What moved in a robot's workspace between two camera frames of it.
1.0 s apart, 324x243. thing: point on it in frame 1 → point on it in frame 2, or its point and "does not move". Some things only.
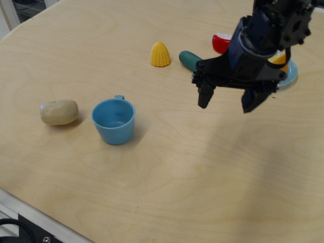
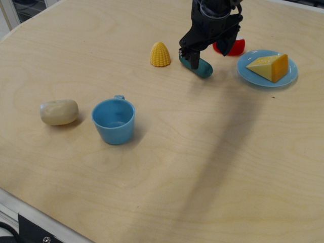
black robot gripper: x=241 y=68 → x=205 y=30
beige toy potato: x=58 y=112 does not move
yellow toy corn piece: x=159 y=54 does not move
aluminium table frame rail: x=11 y=206 does not move
